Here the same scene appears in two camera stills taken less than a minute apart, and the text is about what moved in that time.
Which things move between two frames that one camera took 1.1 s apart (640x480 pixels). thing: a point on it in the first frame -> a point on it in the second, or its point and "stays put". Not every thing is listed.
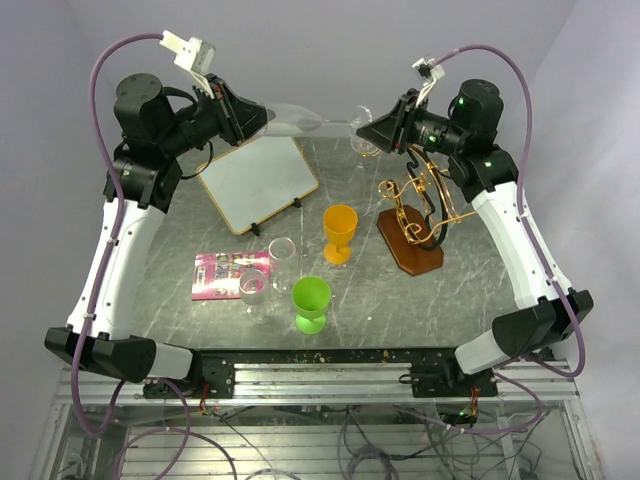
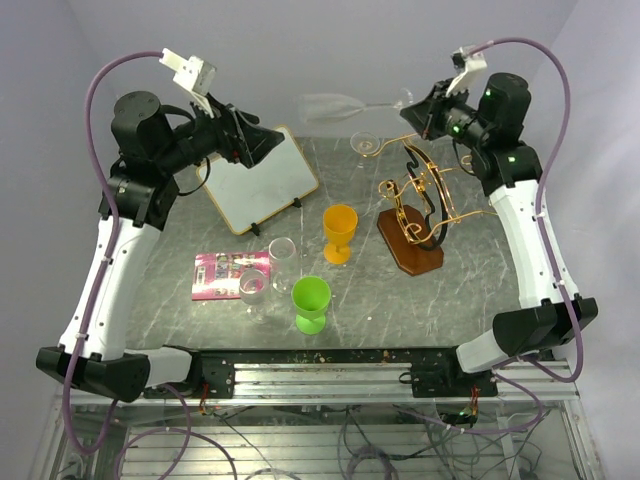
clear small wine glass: (291, 120) -> (329, 107)
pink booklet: (217, 275) stays put
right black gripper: (384, 132) -> (425, 115)
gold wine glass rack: (415, 212) stays put
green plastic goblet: (311, 296) stays put
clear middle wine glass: (282, 254) stays put
